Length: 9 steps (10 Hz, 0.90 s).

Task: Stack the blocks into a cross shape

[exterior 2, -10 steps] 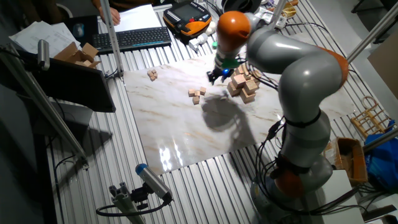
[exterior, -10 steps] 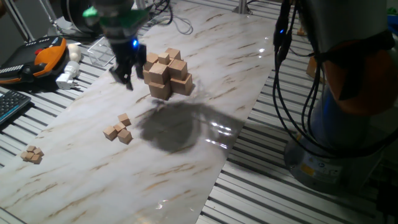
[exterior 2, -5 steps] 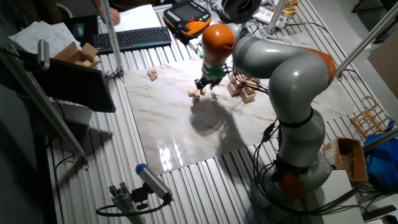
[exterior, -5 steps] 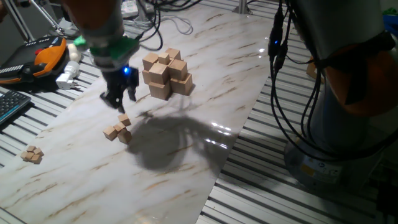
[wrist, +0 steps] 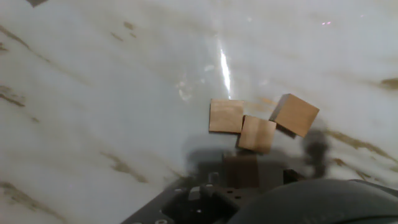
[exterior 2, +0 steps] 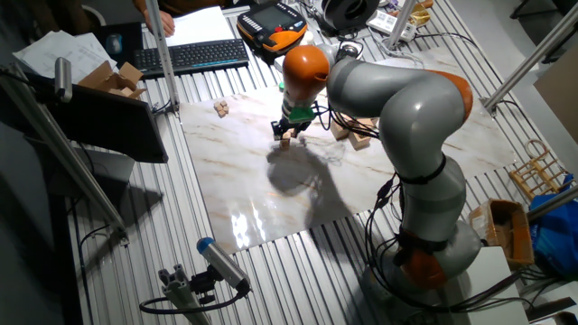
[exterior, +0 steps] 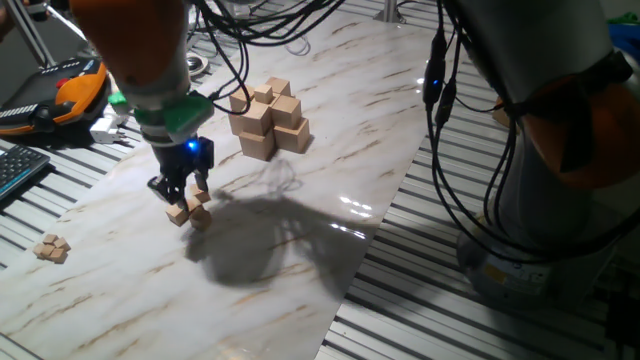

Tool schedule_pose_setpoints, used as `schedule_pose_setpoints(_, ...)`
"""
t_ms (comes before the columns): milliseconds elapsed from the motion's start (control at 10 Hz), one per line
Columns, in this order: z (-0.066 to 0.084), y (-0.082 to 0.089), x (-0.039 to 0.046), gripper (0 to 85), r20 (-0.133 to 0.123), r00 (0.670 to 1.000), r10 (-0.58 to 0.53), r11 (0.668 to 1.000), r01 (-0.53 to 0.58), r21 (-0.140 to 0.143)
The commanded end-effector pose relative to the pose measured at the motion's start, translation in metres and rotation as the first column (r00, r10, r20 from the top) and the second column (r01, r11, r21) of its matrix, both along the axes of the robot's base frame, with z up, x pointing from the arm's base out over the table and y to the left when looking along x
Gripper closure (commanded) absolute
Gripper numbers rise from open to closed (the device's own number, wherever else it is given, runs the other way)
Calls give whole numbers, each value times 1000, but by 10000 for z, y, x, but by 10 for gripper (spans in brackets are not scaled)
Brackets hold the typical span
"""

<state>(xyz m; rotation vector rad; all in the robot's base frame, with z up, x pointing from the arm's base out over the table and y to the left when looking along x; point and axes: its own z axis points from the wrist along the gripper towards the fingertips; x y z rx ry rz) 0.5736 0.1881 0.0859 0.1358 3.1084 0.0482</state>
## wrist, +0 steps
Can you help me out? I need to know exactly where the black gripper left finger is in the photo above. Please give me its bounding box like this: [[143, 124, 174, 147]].
[[186, 161, 237, 215]]

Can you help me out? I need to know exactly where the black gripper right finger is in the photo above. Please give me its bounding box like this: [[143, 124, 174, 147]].
[[259, 160, 304, 187]]

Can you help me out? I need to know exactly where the medium wooden cube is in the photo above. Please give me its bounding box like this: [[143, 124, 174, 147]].
[[236, 114, 277, 155], [269, 93, 320, 139], [208, 98, 245, 134], [221, 154, 260, 190]]

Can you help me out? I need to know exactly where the white marble pattern mat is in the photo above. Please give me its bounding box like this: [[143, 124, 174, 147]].
[[0, 0, 398, 224]]

